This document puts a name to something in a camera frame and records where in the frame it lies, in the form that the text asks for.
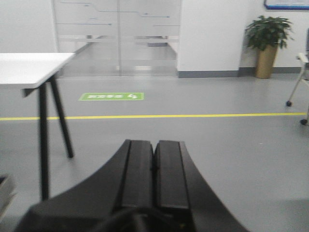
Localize wheeled office chair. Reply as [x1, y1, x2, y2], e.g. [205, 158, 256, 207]
[285, 26, 309, 126]

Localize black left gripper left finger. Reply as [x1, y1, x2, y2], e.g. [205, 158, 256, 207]
[15, 140, 153, 232]

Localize gold plant pot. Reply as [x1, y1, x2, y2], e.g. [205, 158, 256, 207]
[255, 45, 278, 79]

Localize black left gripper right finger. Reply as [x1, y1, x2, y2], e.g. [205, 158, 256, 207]
[155, 140, 247, 232]

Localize green floor sticker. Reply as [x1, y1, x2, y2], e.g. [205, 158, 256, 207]
[79, 92, 144, 101]

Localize white table black legs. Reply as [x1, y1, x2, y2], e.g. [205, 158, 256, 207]
[0, 53, 75, 201]

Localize frosted glass door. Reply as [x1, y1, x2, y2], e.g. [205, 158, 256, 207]
[53, 0, 182, 77]

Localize blue framed wall board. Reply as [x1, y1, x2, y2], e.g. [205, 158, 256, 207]
[264, 0, 309, 11]

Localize green potted plant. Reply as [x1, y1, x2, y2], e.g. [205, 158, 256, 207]
[245, 15, 293, 51]

